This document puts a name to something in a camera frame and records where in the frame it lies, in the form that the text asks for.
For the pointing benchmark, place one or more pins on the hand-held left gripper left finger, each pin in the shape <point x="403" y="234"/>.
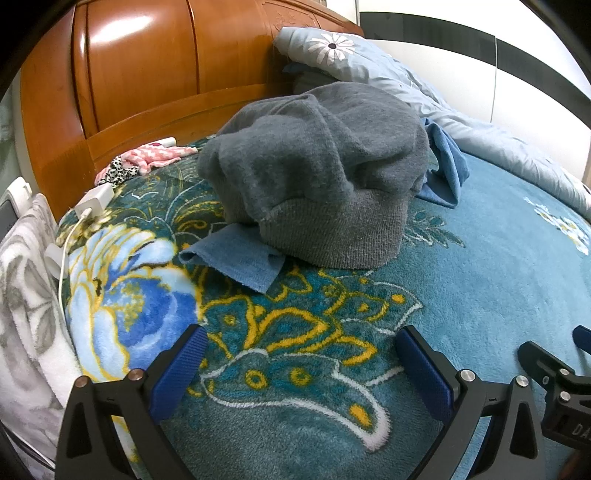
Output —
<point x="178" y="374"/>

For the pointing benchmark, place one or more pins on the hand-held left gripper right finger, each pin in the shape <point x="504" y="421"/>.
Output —
<point x="422" y="369"/>

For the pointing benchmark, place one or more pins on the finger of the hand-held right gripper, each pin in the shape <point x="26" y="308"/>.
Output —
<point x="582" y="337"/>
<point x="538" y="362"/>

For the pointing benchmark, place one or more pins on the grey fleece sweater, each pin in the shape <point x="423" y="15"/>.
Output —
<point x="318" y="175"/>

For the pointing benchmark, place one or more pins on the teal floral blanket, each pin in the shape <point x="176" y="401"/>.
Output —
<point x="461" y="286"/>

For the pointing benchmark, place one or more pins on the blue fleece garment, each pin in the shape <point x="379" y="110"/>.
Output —
<point x="235" y="258"/>

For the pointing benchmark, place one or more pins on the grey white floral blanket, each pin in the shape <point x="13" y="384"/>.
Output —
<point x="27" y="323"/>

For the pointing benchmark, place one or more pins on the white power plug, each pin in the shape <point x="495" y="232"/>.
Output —
<point x="54" y="258"/>

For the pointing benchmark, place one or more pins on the white charger adapter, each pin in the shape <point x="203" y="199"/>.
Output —
<point x="94" y="199"/>

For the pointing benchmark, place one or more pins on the leopard print cloth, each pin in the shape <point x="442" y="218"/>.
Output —
<point x="117" y="170"/>

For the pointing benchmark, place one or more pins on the pink striped cloth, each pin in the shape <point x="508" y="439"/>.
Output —
<point x="159" y="154"/>

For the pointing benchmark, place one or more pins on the small white tube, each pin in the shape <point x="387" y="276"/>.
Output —
<point x="167" y="141"/>

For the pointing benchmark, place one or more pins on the white and black wardrobe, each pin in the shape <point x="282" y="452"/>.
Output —
<point x="531" y="92"/>

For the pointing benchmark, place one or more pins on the light blue flowered quilt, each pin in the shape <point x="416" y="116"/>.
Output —
<point x="461" y="106"/>

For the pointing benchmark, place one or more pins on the wooden headboard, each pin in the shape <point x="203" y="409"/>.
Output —
<point x="138" y="69"/>

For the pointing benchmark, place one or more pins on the dark grey pillow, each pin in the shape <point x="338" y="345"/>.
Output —
<point x="307" y="82"/>

